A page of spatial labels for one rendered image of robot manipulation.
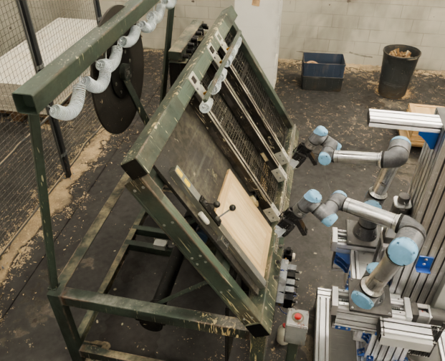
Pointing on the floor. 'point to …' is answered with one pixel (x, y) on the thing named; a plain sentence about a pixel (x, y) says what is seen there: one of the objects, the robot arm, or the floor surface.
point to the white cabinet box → (261, 31)
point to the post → (292, 352)
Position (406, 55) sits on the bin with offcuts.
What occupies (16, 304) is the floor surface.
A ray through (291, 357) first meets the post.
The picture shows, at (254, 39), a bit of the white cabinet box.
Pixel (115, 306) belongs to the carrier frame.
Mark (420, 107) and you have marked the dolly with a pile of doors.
